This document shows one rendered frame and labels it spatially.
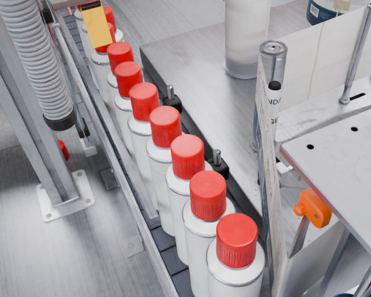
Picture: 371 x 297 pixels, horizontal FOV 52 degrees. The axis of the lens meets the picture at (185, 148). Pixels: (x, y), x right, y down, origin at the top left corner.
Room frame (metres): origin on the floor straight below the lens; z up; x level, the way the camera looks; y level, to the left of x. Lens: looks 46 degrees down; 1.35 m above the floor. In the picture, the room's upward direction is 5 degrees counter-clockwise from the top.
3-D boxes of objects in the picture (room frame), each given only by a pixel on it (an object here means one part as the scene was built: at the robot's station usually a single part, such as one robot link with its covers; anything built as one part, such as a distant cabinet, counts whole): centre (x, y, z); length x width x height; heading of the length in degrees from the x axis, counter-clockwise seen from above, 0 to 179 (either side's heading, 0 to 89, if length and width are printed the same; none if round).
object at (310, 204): (0.18, -0.10, 1.08); 0.03 x 0.02 x 0.02; 20
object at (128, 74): (0.41, 0.06, 0.98); 0.05 x 0.05 x 0.20
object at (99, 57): (0.52, 0.10, 0.98); 0.05 x 0.05 x 0.20
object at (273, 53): (0.45, -0.13, 0.97); 0.05 x 0.05 x 0.19
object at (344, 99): (0.54, -0.30, 0.97); 0.02 x 0.02 x 0.19
